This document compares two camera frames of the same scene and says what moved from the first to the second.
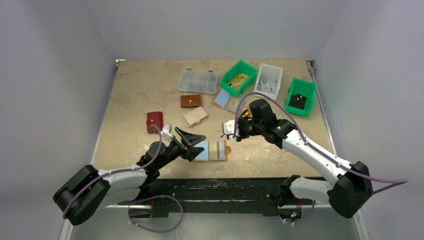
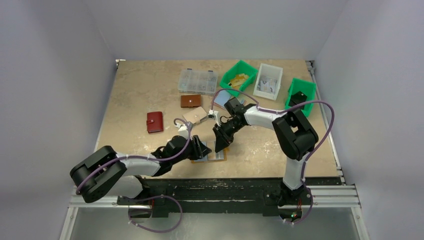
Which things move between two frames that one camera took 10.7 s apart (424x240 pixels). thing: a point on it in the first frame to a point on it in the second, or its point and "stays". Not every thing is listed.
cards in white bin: x=268 y=85 stays
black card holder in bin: x=297 y=101 stays
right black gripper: x=240 y=128 to x=224 y=131
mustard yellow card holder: x=214 y=151 stays
